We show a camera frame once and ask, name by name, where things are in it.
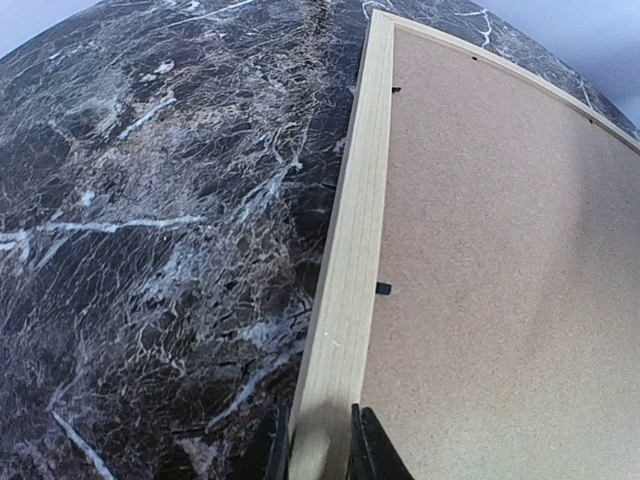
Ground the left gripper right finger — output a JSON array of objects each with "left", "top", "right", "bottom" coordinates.
[{"left": 348, "top": 404, "right": 413, "bottom": 480}]

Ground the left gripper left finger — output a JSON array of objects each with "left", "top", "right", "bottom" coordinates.
[{"left": 263, "top": 407, "right": 290, "bottom": 480}]

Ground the wooden picture frame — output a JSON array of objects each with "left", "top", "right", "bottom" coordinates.
[{"left": 290, "top": 10, "right": 639, "bottom": 479}]

